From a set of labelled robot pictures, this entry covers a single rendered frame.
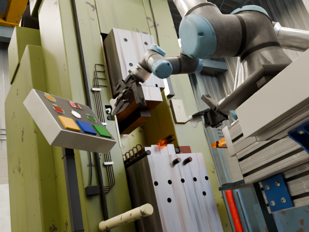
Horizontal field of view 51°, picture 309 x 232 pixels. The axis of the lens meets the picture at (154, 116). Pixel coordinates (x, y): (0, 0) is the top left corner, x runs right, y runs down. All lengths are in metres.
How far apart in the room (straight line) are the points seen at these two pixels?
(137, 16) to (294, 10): 8.58
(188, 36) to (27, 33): 2.14
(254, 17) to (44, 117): 0.87
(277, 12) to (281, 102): 10.52
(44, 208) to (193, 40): 1.50
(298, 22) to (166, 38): 8.29
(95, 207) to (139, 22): 1.37
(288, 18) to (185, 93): 8.66
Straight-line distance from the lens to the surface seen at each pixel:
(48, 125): 1.35
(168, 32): 2.59
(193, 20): 0.88
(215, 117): 1.50
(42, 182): 2.13
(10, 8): 8.23
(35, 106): 1.43
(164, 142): 1.82
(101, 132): 1.48
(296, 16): 10.69
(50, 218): 2.10
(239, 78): 1.29
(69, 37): 2.11
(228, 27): 0.90
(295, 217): 5.39
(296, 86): 0.60
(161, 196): 1.67
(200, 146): 2.21
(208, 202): 1.85
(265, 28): 0.96
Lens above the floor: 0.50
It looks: 21 degrees up
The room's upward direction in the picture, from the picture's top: 13 degrees counter-clockwise
